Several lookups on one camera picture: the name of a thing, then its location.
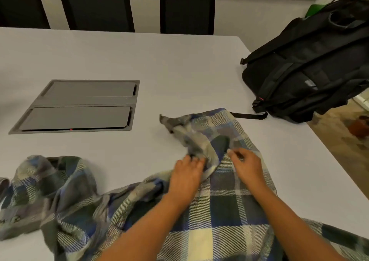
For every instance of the person's left hand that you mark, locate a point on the person's left hand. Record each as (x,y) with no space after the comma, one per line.
(184,183)

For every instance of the black frame chair green seat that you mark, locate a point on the black frame chair green seat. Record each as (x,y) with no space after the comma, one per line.
(315,9)

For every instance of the person's right hand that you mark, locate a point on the person's right hand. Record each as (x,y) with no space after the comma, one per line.
(249,167)

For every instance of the plaid flannel shirt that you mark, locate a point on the plaid flannel shirt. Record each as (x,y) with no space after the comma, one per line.
(219,217)

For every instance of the person's right forearm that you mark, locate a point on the person's right forearm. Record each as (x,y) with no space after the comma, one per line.
(294,229)

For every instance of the black conference chair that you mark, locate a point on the black conference chair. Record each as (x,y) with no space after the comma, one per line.
(21,4)
(187,8)
(96,5)

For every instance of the black backpack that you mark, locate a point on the black backpack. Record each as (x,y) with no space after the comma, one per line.
(311,67)

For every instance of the person's left forearm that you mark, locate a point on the person's left forearm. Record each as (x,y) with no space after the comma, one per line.
(144,235)

